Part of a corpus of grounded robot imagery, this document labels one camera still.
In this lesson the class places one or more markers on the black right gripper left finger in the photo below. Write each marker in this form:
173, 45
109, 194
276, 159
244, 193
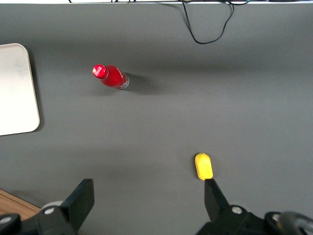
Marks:
80, 200

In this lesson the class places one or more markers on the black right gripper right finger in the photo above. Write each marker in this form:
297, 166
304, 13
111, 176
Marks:
215, 200

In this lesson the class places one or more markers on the beige rectangular tray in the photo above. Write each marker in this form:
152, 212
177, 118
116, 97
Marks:
14, 90

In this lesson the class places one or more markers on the yellow lemon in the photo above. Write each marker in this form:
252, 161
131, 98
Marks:
204, 167

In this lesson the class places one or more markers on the wooden drawer cabinet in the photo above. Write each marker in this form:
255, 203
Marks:
14, 203

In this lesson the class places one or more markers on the dark grey table mat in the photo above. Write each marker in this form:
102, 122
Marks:
156, 127

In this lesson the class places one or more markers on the red cola bottle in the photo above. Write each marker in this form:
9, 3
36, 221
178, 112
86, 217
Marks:
111, 76

